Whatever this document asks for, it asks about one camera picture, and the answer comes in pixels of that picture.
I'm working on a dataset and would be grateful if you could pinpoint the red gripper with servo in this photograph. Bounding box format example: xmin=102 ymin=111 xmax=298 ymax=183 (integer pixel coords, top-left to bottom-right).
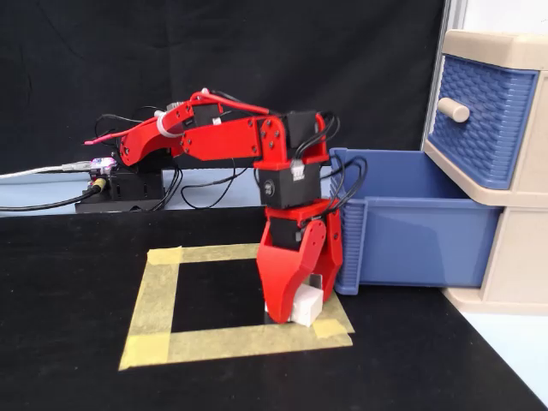
xmin=255 ymin=198 xmax=344 ymax=325

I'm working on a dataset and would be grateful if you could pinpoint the white cube block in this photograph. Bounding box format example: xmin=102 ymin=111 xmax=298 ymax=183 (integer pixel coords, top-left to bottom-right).
xmin=291 ymin=283 xmax=325 ymax=329

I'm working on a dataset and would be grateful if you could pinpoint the blue drawer with green-marked handle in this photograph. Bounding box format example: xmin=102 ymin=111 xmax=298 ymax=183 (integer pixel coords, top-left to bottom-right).
xmin=328 ymin=146 xmax=503 ymax=297

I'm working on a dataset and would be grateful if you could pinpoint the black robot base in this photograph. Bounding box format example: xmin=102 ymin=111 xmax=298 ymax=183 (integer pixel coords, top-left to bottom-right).
xmin=74 ymin=164 xmax=166 ymax=214

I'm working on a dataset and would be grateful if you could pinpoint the beige plastic drawer cabinet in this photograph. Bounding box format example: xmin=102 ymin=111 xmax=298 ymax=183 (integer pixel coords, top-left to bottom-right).
xmin=420 ymin=28 xmax=548 ymax=318

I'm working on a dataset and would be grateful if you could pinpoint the yellow masking tape strip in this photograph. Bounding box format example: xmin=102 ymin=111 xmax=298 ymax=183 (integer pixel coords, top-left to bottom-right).
xmin=118 ymin=247 xmax=184 ymax=371
xmin=146 ymin=242 xmax=263 ymax=265
xmin=313 ymin=294 xmax=356 ymax=340
xmin=118 ymin=319 xmax=354 ymax=372

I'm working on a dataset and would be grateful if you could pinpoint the black table mat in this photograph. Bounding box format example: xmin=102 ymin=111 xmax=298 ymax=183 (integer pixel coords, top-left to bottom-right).
xmin=0 ymin=207 xmax=548 ymax=411

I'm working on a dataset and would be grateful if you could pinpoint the controller board with red LED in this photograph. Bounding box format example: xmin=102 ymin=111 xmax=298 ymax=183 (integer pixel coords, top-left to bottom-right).
xmin=88 ymin=156 xmax=117 ymax=182

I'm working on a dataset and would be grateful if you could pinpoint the black cloth backdrop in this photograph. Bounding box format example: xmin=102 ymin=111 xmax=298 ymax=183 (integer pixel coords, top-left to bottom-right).
xmin=0 ymin=0 xmax=449 ymax=175

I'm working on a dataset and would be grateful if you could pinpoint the blue drawer with plain handle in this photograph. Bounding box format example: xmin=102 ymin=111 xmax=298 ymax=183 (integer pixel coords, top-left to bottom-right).
xmin=423 ymin=54 xmax=540 ymax=191

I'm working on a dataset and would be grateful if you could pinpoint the loose red wire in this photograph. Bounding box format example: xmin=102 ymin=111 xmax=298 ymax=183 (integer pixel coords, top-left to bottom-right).
xmin=83 ymin=129 xmax=130 ymax=147

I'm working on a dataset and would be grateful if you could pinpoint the black power cable with ferrite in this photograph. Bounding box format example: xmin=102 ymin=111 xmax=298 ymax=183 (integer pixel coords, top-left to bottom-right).
xmin=0 ymin=177 xmax=108 ymax=212

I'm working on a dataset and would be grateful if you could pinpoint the silver USB cable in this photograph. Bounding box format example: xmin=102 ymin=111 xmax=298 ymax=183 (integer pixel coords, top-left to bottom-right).
xmin=0 ymin=159 xmax=93 ymax=181

